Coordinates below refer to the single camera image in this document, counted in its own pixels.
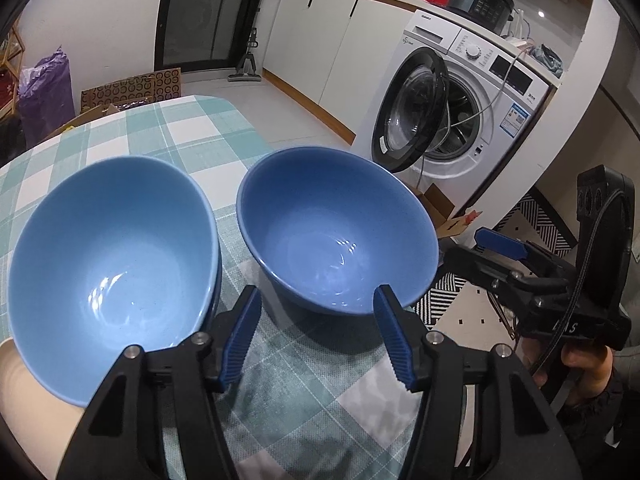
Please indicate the blue bowl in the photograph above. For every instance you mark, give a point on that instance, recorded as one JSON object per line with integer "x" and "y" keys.
{"x": 325, "y": 220}
{"x": 115, "y": 260}
{"x": 218, "y": 280}

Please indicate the person's right hand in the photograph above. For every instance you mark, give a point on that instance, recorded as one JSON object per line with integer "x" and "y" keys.
{"x": 590, "y": 370}

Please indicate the stick vacuum cleaner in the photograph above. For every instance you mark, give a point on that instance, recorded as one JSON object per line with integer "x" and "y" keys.
{"x": 247, "y": 65}

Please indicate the black pressure cooker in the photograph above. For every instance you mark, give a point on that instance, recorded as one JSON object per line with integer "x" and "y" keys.
{"x": 480, "y": 0}

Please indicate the patterned cardboard box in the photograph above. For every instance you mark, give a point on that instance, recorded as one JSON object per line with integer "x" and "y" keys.
{"x": 135, "y": 87}

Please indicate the teal checked tablecloth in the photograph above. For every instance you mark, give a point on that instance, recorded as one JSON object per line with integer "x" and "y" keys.
{"x": 310, "y": 400}

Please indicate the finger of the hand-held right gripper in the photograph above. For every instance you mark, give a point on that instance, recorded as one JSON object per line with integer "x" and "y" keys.
{"x": 465, "y": 262}
{"x": 500, "y": 242}

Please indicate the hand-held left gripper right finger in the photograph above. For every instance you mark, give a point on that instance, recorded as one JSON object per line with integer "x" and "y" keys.
{"x": 395, "y": 340}

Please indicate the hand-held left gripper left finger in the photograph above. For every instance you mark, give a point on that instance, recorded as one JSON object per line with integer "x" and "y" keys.
{"x": 240, "y": 340}

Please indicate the black white patterned rug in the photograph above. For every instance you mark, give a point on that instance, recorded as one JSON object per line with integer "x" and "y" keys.
{"x": 545, "y": 215}

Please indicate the grey cloth bundle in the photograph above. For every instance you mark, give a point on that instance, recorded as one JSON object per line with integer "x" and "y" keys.
{"x": 547, "y": 60}

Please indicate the white base cabinet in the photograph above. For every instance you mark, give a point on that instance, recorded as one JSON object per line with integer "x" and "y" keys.
{"x": 320, "y": 45}

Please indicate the person's right forearm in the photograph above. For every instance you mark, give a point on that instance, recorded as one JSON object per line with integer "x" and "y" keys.
{"x": 615, "y": 410}

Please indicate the white washing machine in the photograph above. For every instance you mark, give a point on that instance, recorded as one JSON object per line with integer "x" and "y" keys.
{"x": 490, "y": 85}

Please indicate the wooden shoe rack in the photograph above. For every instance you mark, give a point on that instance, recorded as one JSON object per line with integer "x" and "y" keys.
{"x": 12, "y": 60}

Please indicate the purple plastic bag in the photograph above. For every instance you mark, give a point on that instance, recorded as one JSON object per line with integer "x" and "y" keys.
{"x": 45, "y": 95}

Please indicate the brown cardboard carton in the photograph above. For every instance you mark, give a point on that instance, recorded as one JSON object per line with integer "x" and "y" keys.
{"x": 440, "y": 210}

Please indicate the cream plate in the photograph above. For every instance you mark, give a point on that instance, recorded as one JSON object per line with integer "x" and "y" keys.
{"x": 30, "y": 420}

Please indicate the black framed glass door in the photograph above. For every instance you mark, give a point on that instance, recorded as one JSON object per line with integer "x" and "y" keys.
{"x": 210, "y": 10}

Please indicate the open brown cardboard box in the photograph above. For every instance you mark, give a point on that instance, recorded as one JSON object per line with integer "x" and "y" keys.
{"x": 75, "y": 122}

